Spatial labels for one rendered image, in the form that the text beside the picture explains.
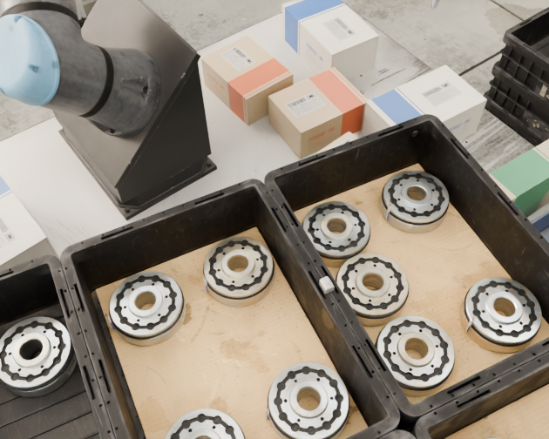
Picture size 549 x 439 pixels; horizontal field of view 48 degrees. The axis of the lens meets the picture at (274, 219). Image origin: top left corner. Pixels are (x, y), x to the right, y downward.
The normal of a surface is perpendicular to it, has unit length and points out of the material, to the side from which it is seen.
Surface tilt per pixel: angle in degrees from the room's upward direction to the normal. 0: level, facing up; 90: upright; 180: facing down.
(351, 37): 0
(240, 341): 0
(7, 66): 48
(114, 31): 44
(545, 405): 0
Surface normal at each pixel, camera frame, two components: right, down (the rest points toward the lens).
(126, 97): 0.55, 0.31
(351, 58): 0.51, 0.70
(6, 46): -0.52, 0.05
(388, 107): -0.01, -0.58
